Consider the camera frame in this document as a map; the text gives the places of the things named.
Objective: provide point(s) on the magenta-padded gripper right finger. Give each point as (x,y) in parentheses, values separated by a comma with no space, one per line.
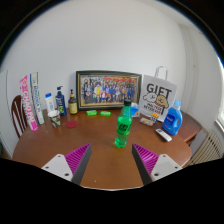
(146,160)

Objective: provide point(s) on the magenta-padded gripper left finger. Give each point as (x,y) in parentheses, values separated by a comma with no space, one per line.
(77,159)

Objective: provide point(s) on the green plastic drink bottle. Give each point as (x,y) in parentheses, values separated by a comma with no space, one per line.
(123,128)

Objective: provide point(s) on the white remote control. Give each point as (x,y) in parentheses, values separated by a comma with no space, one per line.
(163,134)

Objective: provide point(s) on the flat round red coaster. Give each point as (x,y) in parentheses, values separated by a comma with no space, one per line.
(71,124)

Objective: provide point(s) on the small patterned flat box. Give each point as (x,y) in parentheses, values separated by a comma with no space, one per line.
(146,121)

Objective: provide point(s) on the small orange and yellow cube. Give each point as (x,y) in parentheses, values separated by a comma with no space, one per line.
(155,117)

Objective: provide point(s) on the patterned paper cup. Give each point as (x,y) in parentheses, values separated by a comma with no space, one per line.
(55,119)

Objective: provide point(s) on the blue detergent bottle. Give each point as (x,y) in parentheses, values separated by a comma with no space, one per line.
(172,121)

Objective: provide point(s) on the blue tissue pack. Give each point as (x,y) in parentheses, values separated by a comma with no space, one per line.
(135,111)

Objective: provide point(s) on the amber pump bottle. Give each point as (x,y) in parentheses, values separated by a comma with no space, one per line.
(73,106)

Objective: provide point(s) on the dark blue pump bottle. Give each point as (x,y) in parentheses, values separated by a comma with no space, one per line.
(61,105)

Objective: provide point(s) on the white bottle with blue cap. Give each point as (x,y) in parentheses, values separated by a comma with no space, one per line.
(50,104)

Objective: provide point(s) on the white radiator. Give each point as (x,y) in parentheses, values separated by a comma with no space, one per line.
(208,148)

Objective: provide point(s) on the white paper gift bag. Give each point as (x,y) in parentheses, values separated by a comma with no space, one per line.
(156,96)

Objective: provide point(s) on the white and green shuttlecock tube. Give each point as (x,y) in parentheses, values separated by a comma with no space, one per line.
(37,98)

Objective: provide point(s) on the pink shuttlecock tube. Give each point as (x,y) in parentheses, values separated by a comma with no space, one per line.
(28,103)

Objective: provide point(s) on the framed group photo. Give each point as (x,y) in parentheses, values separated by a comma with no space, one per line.
(106,89)

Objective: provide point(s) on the brown wooden chair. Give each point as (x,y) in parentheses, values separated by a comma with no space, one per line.
(16,113)

